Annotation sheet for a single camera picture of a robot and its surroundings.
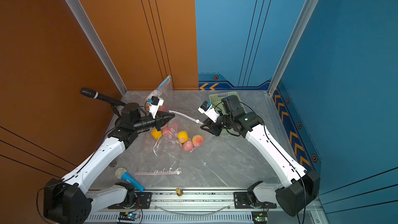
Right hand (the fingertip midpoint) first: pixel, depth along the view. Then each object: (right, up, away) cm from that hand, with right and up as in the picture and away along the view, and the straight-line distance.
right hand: (205, 123), depth 72 cm
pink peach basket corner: (-9, -13, +9) cm, 18 cm away
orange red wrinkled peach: (-4, -10, +9) cm, 14 cm away
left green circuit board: (-36, -43, -1) cm, 56 cm away
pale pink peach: (-15, -2, +4) cm, 15 cm away
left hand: (-15, +4, +2) cm, 16 cm away
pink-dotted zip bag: (-25, -13, +18) cm, 33 cm away
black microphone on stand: (-53, +10, +18) cm, 57 cm away
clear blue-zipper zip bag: (-26, +17, +28) cm, 42 cm away
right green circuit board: (+25, -43, -1) cm, 50 cm away
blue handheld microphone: (-43, -27, +7) cm, 51 cm away
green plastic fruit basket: (+8, +12, +40) cm, 42 cm away
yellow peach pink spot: (-12, -8, +9) cm, 16 cm away
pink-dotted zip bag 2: (-7, -5, +13) cm, 16 cm away
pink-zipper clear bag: (-20, -27, +9) cm, 35 cm away
